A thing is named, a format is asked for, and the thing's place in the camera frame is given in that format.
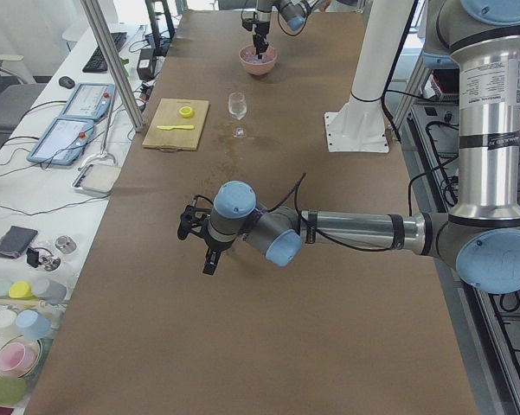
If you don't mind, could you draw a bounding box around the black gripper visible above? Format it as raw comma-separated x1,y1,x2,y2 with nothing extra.
253,22,270,48
177,202,221,276

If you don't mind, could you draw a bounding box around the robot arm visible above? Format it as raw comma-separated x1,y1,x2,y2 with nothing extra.
242,0,324,54
177,1,520,294

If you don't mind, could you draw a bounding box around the pile of ice cubes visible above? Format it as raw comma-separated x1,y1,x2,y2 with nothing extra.
242,48,273,64

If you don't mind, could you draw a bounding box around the clear wine glass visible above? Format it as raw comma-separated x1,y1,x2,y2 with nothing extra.
228,92,247,138

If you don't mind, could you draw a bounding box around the pink bowl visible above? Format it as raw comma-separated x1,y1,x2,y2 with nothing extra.
239,45,278,76

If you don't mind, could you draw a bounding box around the brown table mat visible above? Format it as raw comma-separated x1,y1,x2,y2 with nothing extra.
27,11,477,414

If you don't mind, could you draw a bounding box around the lemon slice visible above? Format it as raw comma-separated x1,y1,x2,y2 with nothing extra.
178,105,195,118

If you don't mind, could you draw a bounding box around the black power adapter box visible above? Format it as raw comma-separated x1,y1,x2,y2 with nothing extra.
137,48,157,81

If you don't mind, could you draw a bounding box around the yellow plastic knife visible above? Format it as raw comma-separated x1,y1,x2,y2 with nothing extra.
156,124,195,131

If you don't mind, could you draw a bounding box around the bamboo cutting board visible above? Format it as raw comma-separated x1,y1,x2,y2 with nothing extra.
142,99,209,150

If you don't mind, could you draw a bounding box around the metal tray with white cloth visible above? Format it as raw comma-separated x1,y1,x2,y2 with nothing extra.
72,163,121,197

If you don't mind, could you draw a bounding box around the small steel round weight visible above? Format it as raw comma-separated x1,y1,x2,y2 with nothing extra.
55,235,77,255

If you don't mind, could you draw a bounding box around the grey plastic cup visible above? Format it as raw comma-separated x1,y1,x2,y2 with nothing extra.
31,278,67,305

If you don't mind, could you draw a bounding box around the black keyboard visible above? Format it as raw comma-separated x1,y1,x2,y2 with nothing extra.
81,31,129,73

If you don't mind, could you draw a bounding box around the blue teach pendant tablet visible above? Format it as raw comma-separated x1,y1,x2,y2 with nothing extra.
61,83,115,121

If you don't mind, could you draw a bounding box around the light blue plastic cup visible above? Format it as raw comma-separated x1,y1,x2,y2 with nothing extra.
15,310,51,341

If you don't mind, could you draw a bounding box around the yellow plastic cup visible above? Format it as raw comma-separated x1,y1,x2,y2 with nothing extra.
8,281,35,300

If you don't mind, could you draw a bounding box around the folded grey cloth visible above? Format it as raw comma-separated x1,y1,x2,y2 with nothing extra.
0,226,38,259

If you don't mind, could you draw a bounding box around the grey computer mouse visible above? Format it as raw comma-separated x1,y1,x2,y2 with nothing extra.
58,76,76,89

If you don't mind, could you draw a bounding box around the mint green plastic cup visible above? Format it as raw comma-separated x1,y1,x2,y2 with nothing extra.
0,278,13,299

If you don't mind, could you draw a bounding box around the white plastic cup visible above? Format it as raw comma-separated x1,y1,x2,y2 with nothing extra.
0,310,20,340

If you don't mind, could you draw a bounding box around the pink plastic cup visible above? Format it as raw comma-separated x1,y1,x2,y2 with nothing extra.
0,339,41,377

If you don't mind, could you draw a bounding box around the green plate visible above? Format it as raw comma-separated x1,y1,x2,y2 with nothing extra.
0,376,27,407

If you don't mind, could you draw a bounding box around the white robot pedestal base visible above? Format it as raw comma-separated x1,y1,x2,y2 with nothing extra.
324,0,416,153

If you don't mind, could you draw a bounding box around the aluminium frame post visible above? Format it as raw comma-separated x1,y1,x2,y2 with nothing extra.
80,0,144,132

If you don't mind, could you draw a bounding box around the wooden cup rack handle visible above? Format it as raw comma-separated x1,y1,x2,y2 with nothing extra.
0,299,68,309

